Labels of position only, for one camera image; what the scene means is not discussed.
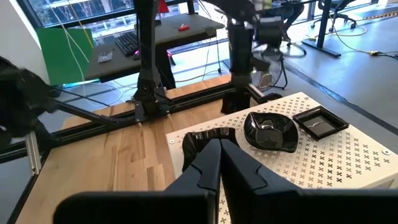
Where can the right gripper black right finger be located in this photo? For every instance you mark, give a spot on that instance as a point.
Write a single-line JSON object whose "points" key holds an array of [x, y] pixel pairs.
{"points": [[248, 199]]}

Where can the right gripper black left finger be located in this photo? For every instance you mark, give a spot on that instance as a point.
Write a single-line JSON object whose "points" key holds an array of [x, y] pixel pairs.
{"points": [[199, 199]]}

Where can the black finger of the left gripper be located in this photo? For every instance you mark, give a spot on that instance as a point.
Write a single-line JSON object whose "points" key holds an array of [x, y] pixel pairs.
{"points": [[231, 104], [244, 102]]}

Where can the leaf-shaped black plate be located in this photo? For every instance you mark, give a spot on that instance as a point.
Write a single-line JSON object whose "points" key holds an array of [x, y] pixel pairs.
{"points": [[270, 133]]}

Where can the small square black plate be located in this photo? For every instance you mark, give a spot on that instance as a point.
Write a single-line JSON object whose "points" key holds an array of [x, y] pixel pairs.
{"points": [[320, 123]]}

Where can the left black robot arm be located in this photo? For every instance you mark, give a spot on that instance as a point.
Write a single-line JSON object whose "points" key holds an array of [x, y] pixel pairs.
{"points": [[146, 62]]}

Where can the black floor fan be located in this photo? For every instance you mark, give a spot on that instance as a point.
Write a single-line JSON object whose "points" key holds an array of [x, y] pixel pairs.
{"points": [[264, 77]]}

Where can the small red object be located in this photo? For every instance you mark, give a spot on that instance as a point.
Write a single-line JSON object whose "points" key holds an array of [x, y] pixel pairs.
{"points": [[183, 28]]}

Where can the grey desk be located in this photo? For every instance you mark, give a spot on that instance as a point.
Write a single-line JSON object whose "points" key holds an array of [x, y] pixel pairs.
{"points": [[174, 34]]}

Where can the white perforated shelf riser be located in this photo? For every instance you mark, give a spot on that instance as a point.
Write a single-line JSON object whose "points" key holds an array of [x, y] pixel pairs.
{"points": [[326, 161]]}

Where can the black office desk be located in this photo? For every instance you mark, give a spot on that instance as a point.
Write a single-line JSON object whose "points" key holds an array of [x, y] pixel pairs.
{"points": [[323, 25]]}

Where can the black office chair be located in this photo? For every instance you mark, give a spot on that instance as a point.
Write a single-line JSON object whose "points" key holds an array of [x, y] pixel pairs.
{"points": [[334, 4]]}

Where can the black keyboard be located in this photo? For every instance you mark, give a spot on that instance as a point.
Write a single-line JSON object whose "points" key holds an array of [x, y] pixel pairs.
{"points": [[127, 43]]}

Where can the small grey card device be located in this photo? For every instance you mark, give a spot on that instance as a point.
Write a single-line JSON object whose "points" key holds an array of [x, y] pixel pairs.
{"points": [[105, 57]]}

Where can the silver aluminium profile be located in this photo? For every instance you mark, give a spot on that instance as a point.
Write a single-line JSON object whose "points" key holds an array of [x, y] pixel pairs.
{"points": [[33, 152]]}

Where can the black bulky equipment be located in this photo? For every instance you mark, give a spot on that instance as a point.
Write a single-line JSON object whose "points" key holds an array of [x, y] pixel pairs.
{"points": [[21, 93]]}

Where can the black aluminium table frame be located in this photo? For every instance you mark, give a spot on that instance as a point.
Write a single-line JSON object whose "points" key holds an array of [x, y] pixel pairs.
{"points": [[192, 101]]}

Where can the glass window wall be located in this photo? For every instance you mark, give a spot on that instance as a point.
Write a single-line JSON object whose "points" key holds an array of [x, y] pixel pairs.
{"points": [[93, 9]]}

